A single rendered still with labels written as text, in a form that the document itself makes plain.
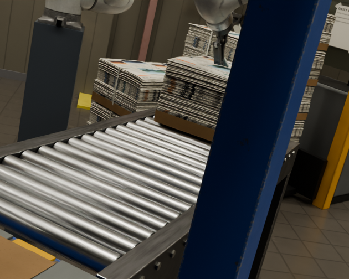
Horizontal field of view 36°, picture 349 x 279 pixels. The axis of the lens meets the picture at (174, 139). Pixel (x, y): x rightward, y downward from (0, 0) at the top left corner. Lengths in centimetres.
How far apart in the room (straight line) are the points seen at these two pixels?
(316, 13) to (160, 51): 483
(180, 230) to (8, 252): 37
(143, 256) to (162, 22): 450
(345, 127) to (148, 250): 284
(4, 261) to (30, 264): 4
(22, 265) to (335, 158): 307
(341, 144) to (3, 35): 333
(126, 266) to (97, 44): 438
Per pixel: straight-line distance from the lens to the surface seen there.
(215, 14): 168
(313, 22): 63
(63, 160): 141
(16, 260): 94
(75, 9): 232
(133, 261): 99
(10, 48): 548
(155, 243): 106
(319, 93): 402
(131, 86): 255
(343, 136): 376
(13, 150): 140
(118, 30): 538
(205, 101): 179
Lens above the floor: 130
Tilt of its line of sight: 17 degrees down
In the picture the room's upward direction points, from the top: 13 degrees clockwise
